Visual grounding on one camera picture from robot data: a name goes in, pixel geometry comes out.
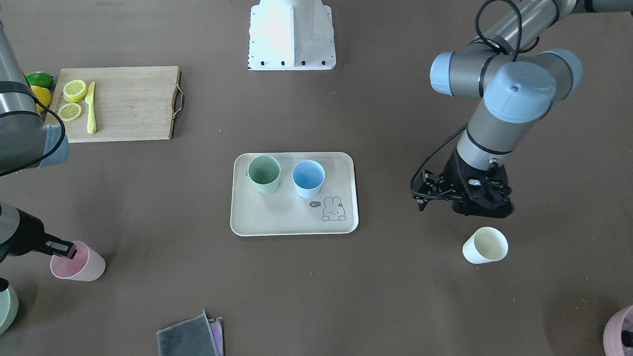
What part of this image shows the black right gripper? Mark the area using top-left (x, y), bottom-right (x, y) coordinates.
top-left (10, 210), bottom-right (77, 260)

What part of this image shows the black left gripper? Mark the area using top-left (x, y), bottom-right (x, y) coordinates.
top-left (440, 149), bottom-right (515, 219)

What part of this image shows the pink cup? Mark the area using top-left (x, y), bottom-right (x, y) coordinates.
top-left (50, 241), bottom-right (106, 282)

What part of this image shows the cream cup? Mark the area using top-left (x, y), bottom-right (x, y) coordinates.
top-left (462, 226), bottom-right (509, 264)

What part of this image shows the blue cup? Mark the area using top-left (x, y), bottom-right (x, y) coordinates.
top-left (292, 160), bottom-right (325, 199)

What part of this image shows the green cup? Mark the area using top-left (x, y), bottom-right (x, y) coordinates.
top-left (247, 155), bottom-right (281, 194)

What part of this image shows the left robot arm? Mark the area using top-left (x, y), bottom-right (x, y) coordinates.
top-left (411, 0), bottom-right (632, 218)

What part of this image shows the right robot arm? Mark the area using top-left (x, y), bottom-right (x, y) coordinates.
top-left (0, 31), bottom-right (77, 259)

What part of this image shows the beige rabbit tray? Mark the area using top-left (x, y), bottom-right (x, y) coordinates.
top-left (230, 152), bottom-right (359, 237)

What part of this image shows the green bowl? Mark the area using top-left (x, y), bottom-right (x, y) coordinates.
top-left (0, 286), bottom-right (19, 334)

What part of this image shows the wooden cutting board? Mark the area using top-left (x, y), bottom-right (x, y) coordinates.
top-left (49, 66), bottom-right (182, 143)

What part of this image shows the yellow plastic knife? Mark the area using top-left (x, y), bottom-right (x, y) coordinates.
top-left (84, 82), bottom-right (97, 134)

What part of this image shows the grey folded cloth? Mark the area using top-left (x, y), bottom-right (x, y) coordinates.
top-left (156, 312), bottom-right (225, 356)

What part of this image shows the green lime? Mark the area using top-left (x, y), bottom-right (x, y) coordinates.
top-left (25, 71), bottom-right (54, 89)

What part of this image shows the pink bowl with ice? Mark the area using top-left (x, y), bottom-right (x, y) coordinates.
top-left (603, 306), bottom-right (633, 356)

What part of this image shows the white pedestal column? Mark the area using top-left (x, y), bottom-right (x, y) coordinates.
top-left (247, 0), bottom-right (337, 71)

